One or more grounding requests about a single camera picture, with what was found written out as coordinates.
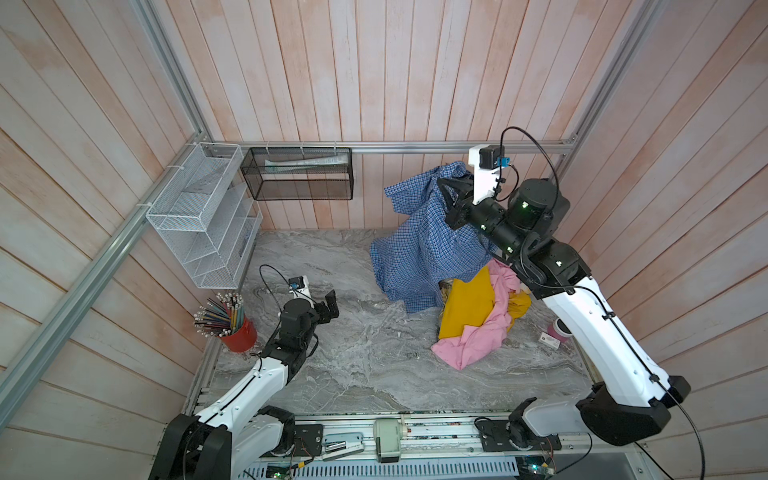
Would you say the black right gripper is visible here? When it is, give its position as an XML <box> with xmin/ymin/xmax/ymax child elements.
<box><xmin>439</xmin><ymin>178</ymin><xmax>523</xmax><ymax>266</ymax></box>

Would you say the blue checked shirt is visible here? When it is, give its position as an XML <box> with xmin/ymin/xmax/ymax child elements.
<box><xmin>370</xmin><ymin>162</ymin><xmax>491</xmax><ymax>314</ymax></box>

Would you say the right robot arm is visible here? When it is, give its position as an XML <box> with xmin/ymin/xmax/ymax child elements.
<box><xmin>437</xmin><ymin>177</ymin><xmax>691</xmax><ymax>449</ymax></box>

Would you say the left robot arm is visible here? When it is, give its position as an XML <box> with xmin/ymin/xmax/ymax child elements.
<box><xmin>149</xmin><ymin>290</ymin><xmax>339</xmax><ymax>479</ymax></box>

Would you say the yellow plaid cloth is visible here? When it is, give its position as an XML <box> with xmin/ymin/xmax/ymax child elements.
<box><xmin>438</xmin><ymin>279</ymin><xmax>454</xmax><ymax>323</ymax></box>

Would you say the pink cloth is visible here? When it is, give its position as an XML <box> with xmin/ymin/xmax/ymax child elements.
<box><xmin>431</xmin><ymin>260</ymin><xmax>532</xmax><ymax>370</ymax></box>

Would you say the red pencil cup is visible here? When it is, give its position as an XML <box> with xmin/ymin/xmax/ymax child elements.
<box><xmin>220</xmin><ymin>318</ymin><xmax>258</xmax><ymax>353</ymax></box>

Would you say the bundle of coloured pencils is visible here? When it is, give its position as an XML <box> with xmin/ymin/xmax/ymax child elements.
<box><xmin>193</xmin><ymin>291</ymin><xmax>246</xmax><ymax>338</ymax></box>

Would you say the grey stapler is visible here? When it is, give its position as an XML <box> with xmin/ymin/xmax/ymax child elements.
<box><xmin>321</xmin><ymin>432</ymin><xmax>365</xmax><ymax>461</ymax></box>

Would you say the green white tape dispenser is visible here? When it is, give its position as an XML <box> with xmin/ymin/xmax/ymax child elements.
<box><xmin>373</xmin><ymin>418</ymin><xmax>402</xmax><ymax>464</ymax></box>

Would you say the paper in black basket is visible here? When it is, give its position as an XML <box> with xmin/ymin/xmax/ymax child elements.
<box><xmin>263</xmin><ymin>155</ymin><xmax>350</xmax><ymax>174</ymax></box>

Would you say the pink white small cup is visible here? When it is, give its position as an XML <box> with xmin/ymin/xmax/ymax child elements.
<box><xmin>538</xmin><ymin>318</ymin><xmax>573</xmax><ymax>350</ymax></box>

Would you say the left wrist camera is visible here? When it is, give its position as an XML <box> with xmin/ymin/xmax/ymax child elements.
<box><xmin>288</xmin><ymin>276</ymin><xmax>311</xmax><ymax>303</ymax></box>

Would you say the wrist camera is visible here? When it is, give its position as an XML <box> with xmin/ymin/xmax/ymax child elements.
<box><xmin>468</xmin><ymin>144</ymin><xmax>509</xmax><ymax>205</ymax></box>
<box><xmin>288</xmin><ymin>276</ymin><xmax>311</xmax><ymax>303</ymax></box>

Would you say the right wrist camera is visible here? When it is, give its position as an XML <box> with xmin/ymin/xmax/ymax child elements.
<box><xmin>468</xmin><ymin>144</ymin><xmax>509</xmax><ymax>205</ymax></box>

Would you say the black wire mesh basket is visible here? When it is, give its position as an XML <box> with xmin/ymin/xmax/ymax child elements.
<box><xmin>240</xmin><ymin>146</ymin><xmax>354</xmax><ymax>201</ymax></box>

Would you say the white wire mesh shelf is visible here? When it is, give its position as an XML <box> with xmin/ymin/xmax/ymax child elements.
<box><xmin>147</xmin><ymin>142</ymin><xmax>263</xmax><ymax>290</ymax></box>

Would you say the aluminium rail frame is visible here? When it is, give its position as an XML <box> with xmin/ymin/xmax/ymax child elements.
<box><xmin>0</xmin><ymin>0</ymin><xmax>667</xmax><ymax>433</ymax></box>

